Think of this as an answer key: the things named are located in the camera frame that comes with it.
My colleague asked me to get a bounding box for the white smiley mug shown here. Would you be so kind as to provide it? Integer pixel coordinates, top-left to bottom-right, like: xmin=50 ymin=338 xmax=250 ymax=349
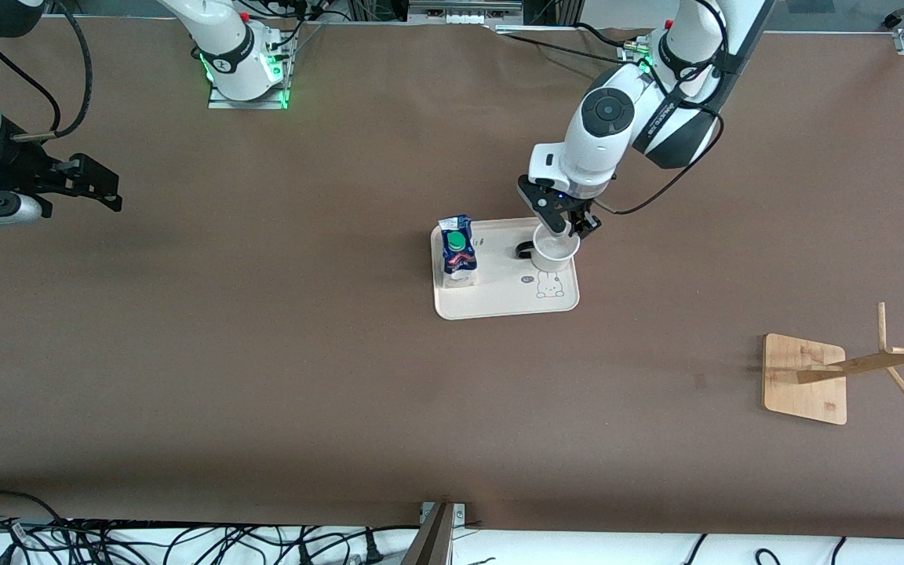
xmin=515 ymin=222 xmax=581 ymax=273

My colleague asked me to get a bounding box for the wooden cup rack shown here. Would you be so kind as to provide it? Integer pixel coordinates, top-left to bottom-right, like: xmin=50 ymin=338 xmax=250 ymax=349
xmin=762 ymin=302 xmax=904 ymax=426

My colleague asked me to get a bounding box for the long black table cable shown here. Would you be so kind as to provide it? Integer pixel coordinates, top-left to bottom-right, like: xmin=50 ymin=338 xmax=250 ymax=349
xmin=499 ymin=30 xmax=641 ymax=65

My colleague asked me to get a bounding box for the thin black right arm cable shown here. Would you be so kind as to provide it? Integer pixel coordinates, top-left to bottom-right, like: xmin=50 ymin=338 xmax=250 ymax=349
xmin=0 ymin=35 xmax=62 ymax=134

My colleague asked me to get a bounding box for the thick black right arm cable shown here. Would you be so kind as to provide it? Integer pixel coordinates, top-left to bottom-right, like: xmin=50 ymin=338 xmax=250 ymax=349
xmin=11 ymin=0 xmax=94 ymax=144

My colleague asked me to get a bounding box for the short black table cable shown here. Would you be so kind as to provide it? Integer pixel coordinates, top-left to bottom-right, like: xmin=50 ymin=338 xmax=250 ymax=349
xmin=574 ymin=22 xmax=653 ymax=49

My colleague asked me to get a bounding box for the dark aluminium beam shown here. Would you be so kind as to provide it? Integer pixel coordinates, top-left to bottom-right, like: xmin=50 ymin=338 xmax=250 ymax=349
xmin=401 ymin=504 xmax=455 ymax=565

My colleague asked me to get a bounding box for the grey power strip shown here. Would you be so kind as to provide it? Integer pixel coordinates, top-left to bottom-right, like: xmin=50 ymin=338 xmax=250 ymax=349
xmin=407 ymin=0 xmax=525 ymax=26

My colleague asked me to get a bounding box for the metal beam bracket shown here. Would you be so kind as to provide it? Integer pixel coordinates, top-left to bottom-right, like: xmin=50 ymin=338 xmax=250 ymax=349
xmin=419 ymin=501 xmax=467 ymax=525

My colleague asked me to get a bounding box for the cream tray with rabbit print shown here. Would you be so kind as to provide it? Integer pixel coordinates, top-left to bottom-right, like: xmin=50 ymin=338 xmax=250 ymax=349
xmin=430 ymin=216 xmax=581 ymax=321

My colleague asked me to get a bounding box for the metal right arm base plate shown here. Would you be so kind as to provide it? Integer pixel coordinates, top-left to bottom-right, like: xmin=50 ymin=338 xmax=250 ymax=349
xmin=206 ymin=47 xmax=293 ymax=111

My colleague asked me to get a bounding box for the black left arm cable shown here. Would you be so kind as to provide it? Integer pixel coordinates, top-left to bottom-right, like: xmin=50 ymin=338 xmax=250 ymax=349
xmin=593 ymin=43 xmax=727 ymax=217

